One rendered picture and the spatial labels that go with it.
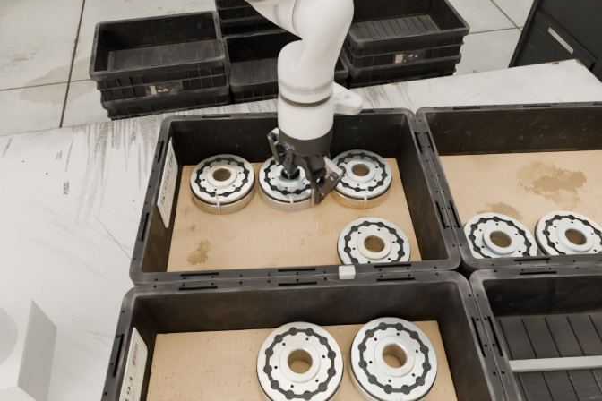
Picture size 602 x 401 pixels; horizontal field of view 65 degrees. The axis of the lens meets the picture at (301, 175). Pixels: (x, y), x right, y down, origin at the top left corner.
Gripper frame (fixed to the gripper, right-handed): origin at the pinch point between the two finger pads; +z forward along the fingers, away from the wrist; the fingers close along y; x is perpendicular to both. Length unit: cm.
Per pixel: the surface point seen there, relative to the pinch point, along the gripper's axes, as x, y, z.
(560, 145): 37.7, 26.0, 1.0
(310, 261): -8.5, 8.6, 2.3
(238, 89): 41, -65, 38
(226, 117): -2.4, -14.5, -7.7
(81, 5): 71, -242, 85
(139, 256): -26.6, -3.3, -7.7
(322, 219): -1.6, 5.0, 2.3
